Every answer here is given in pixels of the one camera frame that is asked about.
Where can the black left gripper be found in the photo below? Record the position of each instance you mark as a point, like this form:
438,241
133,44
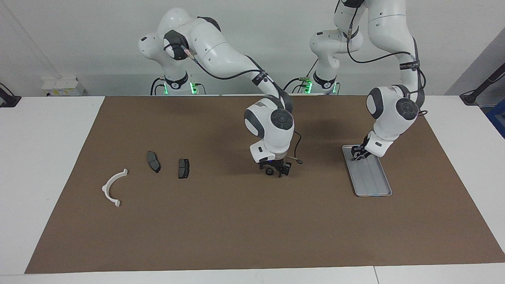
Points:
363,148

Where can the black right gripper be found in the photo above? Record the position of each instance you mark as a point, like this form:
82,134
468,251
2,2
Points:
276,163

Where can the large black bearing gear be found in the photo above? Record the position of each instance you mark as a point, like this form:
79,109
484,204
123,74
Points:
269,172

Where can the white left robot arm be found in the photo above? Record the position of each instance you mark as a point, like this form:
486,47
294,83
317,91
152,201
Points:
390,114

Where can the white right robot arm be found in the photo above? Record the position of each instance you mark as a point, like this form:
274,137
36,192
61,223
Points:
221,47

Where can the silver metal tray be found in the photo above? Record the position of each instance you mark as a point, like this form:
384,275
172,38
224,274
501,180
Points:
371,181

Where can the brown table mat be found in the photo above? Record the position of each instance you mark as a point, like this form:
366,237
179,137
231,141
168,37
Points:
236,228

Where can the rectangular dark grey brake pad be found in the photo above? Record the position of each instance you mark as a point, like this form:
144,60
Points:
184,169

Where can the long dark grey brake pad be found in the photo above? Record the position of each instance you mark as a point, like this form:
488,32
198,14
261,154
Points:
153,161

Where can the black stand with pole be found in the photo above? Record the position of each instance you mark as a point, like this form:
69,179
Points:
471,98

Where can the blue bin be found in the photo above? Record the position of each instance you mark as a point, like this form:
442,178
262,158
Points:
498,118

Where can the white power strip box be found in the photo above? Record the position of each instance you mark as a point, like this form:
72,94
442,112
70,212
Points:
63,86

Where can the white semicircular bracket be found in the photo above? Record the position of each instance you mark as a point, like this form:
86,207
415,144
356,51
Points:
105,189

